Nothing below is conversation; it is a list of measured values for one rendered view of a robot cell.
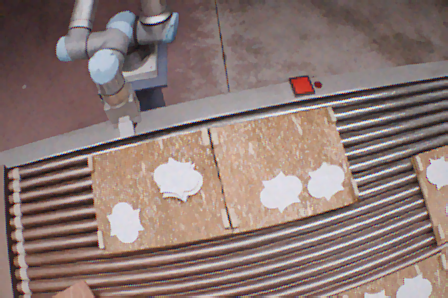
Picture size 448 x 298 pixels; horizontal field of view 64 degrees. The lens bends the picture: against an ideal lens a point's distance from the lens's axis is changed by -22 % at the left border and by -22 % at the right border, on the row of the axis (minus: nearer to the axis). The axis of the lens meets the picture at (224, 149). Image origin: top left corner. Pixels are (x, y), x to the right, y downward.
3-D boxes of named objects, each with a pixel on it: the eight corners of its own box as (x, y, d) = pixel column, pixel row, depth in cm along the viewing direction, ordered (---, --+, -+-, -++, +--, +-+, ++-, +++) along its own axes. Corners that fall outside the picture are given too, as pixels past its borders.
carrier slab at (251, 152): (209, 131, 144) (209, 128, 143) (328, 109, 147) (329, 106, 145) (233, 235, 129) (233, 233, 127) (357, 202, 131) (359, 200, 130)
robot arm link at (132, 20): (116, 32, 156) (108, 10, 144) (148, 28, 154) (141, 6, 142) (108, 55, 150) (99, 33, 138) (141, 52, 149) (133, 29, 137)
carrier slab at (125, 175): (90, 157, 142) (89, 155, 140) (207, 131, 144) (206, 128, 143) (104, 255, 126) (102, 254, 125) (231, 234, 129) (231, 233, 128)
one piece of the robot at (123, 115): (99, 120, 104) (116, 149, 119) (131, 110, 104) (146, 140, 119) (97, 83, 109) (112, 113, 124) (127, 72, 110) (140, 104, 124)
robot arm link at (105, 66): (119, 43, 98) (111, 71, 94) (129, 69, 107) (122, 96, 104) (92, 47, 98) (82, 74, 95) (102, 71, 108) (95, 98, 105)
